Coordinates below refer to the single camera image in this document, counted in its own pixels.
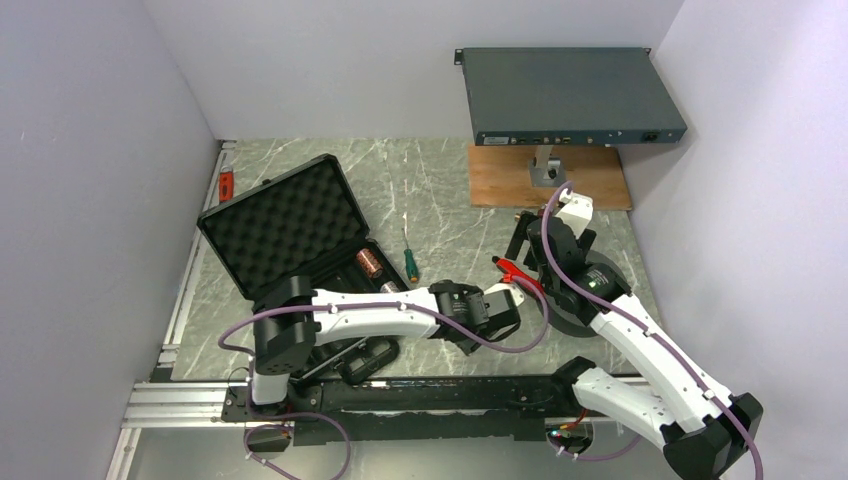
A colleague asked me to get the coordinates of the green handled screwdriver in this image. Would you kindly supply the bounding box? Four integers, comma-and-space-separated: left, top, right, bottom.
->
402, 212, 420, 283

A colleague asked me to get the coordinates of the black poker set case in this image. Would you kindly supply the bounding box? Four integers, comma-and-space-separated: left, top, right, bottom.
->
197, 153, 412, 388

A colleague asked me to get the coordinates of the orange black poker chip stack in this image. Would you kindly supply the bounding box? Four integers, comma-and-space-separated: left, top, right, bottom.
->
355, 248, 384, 279

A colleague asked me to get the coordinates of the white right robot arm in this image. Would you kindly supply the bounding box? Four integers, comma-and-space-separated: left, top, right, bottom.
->
499, 211, 764, 479

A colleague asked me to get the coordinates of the grey metal stand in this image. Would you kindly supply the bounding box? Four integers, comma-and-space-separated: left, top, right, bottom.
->
528, 145, 566, 188

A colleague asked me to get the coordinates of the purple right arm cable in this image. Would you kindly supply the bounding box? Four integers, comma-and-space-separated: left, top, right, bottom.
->
539, 180, 764, 480

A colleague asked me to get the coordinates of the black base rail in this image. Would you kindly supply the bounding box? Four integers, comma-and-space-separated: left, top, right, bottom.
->
221, 375, 582, 441

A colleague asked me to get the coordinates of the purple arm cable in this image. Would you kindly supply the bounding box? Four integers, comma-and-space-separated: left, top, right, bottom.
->
217, 274, 551, 480
539, 180, 764, 480

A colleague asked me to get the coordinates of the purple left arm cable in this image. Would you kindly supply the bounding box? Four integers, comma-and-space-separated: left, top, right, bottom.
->
217, 274, 551, 480

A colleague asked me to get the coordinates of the grey rack mount unit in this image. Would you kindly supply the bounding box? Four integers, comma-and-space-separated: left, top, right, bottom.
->
454, 47, 688, 146

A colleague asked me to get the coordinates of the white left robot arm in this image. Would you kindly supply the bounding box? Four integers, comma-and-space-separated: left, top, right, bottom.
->
247, 276, 526, 420

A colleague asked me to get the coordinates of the wooden board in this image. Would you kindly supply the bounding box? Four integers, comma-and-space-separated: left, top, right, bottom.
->
467, 145, 632, 211

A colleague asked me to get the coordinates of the blue tan poker chip stack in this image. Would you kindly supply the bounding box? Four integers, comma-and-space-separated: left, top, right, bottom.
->
379, 281, 401, 293

